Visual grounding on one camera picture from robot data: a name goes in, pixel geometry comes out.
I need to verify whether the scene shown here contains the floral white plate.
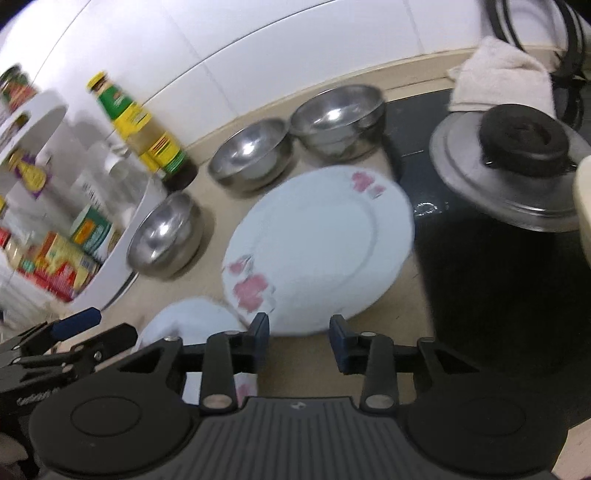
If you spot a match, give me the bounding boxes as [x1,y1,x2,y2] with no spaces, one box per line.
[221,166,414,336]
[136,297,260,407]

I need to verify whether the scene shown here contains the large steel bowl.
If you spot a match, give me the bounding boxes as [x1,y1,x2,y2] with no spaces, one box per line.
[126,192,204,280]

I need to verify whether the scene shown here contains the yellow label vinegar bottle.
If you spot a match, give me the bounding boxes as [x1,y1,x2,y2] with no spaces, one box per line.
[18,231,100,302]

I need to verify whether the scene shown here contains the white two-tier rotating rack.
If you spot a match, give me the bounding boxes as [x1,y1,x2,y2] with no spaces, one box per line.
[1,90,165,322]

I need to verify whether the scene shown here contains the purple label fish sauce bottle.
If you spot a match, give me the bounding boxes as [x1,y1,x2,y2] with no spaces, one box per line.
[7,148,121,264]

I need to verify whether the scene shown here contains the black induction cooktop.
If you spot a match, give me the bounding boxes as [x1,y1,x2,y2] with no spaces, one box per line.
[385,91,590,425]

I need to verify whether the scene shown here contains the green yellow oyster sauce bottle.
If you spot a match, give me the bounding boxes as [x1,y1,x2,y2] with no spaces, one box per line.
[87,72,198,192]

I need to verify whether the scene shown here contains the steel pot lid black knob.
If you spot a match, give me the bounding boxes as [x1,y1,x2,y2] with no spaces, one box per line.
[430,104,590,233]

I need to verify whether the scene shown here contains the seasoning packets on top tier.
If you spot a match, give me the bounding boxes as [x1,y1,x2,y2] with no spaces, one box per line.
[0,64,40,153]

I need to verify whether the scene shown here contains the cream ceramic pot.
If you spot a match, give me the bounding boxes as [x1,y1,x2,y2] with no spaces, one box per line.
[573,156,591,265]

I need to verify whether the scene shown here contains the white towel on stove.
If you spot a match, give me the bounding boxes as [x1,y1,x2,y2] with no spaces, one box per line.
[448,36,556,118]

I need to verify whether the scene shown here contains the black wire pan rack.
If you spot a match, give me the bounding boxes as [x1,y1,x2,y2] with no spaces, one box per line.
[484,1,590,130]

